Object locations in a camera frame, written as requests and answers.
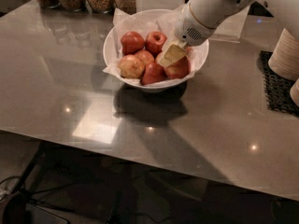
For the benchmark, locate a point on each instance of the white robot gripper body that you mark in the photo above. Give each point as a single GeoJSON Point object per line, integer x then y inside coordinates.
{"type": "Point", "coordinates": [191, 28]}

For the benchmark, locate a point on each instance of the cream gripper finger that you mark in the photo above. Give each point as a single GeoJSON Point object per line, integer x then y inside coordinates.
{"type": "Point", "coordinates": [179, 51]}
{"type": "Point", "coordinates": [169, 43]}

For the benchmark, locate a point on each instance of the white bowl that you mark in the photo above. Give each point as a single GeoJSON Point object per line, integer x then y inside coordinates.
{"type": "Point", "coordinates": [134, 46]}

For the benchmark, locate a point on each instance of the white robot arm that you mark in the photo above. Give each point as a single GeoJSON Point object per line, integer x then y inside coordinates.
{"type": "Point", "coordinates": [199, 19]}

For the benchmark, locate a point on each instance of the small orange apple centre right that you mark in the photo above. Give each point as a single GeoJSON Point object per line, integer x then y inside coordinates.
{"type": "Point", "coordinates": [158, 58]}

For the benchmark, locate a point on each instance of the red apple back middle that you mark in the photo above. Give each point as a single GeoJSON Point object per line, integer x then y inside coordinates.
{"type": "Point", "coordinates": [154, 42]}

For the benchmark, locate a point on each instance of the large red apple front right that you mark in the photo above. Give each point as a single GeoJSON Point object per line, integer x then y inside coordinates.
{"type": "Point", "coordinates": [179, 69]}

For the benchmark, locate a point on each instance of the small red apple centre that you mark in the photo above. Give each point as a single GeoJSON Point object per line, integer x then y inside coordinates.
{"type": "Point", "coordinates": [144, 56]}

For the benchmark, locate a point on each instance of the red apple front middle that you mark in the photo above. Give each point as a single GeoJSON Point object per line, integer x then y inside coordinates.
{"type": "Point", "coordinates": [153, 73]}

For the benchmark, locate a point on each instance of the red apple back left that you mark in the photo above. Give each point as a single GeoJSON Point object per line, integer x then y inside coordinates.
{"type": "Point", "coordinates": [132, 42]}

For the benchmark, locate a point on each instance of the white paper bowl liner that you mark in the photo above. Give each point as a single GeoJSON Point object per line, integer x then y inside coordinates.
{"type": "Point", "coordinates": [144, 22]}

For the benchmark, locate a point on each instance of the clear acrylic sign holder right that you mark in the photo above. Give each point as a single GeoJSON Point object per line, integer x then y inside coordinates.
{"type": "Point", "coordinates": [230, 30]}

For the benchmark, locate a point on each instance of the stack of paper cups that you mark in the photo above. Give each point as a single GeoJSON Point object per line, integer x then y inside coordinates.
{"type": "Point", "coordinates": [294, 92]}
{"type": "Point", "coordinates": [285, 59]}

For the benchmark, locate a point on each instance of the black rubber mat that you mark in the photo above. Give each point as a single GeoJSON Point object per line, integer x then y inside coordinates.
{"type": "Point", "coordinates": [276, 88]}

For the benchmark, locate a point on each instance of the dark round object on floor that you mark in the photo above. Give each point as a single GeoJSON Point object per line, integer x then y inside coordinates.
{"type": "Point", "coordinates": [13, 209]}

